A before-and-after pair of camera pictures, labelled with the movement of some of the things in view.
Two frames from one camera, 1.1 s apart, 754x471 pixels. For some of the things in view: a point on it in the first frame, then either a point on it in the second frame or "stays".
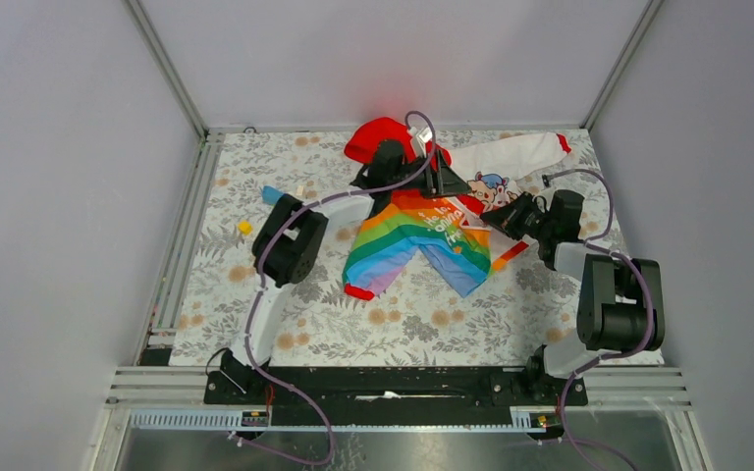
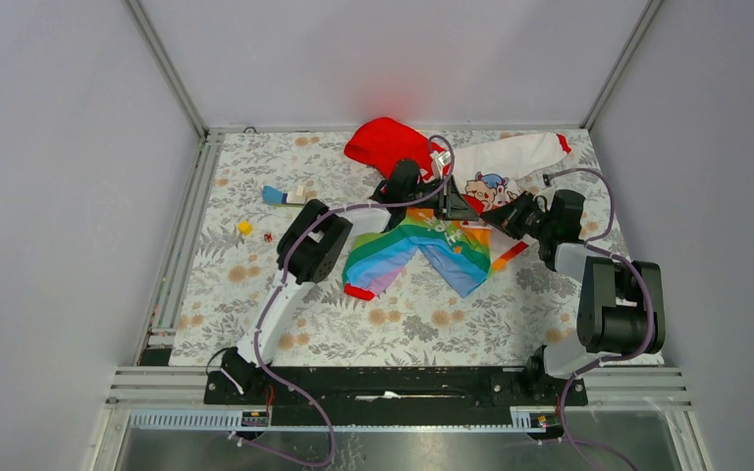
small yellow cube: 245,228 stays
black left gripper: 442,182 -> 456,206
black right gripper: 508,216 stays
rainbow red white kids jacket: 459,245 stays
